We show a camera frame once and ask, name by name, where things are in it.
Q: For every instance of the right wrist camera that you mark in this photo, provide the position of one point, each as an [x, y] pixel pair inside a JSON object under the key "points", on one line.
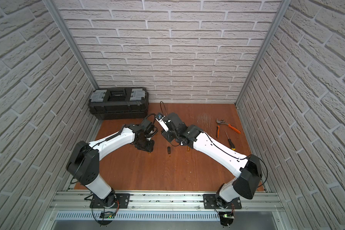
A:
{"points": [[159, 118]]}

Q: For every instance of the black plastic toolbox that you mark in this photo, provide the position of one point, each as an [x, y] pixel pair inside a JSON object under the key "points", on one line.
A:
{"points": [[119, 103]]}

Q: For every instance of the orange handled pliers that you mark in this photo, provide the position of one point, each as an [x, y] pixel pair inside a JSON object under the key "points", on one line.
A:
{"points": [[222, 121]]}

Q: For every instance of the black orange screwdriver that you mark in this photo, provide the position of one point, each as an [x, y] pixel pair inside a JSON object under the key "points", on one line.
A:
{"points": [[231, 144]]}

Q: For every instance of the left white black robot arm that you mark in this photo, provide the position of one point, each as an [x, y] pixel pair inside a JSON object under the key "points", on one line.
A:
{"points": [[84, 166]]}

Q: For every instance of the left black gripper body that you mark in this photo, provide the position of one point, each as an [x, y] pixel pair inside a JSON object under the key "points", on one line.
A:
{"points": [[145, 143]]}

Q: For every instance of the aluminium rail frame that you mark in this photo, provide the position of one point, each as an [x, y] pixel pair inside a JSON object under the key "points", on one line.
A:
{"points": [[78, 207]]}

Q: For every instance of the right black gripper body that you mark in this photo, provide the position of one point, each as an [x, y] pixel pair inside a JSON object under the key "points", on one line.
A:
{"points": [[169, 136]]}

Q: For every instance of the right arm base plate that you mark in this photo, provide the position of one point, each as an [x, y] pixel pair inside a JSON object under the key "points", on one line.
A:
{"points": [[221, 201]]}

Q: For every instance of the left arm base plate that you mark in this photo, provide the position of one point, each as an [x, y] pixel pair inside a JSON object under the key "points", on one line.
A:
{"points": [[113, 201]]}

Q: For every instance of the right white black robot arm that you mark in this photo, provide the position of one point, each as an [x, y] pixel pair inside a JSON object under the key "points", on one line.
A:
{"points": [[246, 170]]}

